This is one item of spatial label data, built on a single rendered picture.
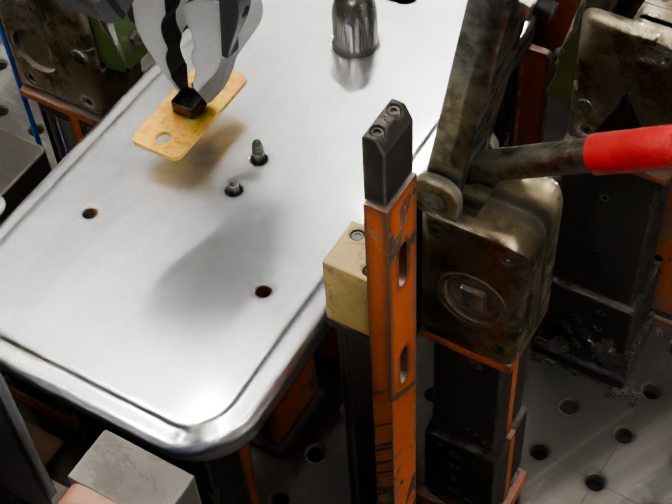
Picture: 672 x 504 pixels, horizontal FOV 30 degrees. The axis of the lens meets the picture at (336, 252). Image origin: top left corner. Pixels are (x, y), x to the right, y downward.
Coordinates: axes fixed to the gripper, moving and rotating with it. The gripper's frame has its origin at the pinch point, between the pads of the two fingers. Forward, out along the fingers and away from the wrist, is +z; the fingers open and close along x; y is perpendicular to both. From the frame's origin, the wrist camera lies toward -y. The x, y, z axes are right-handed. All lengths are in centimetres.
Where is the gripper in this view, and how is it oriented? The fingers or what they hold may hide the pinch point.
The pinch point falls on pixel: (187, 85)
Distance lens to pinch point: 81.0
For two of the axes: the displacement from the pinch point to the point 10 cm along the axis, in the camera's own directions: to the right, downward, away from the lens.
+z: 0.0, 6.9, 7.2
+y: 5.1, -6.2, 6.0
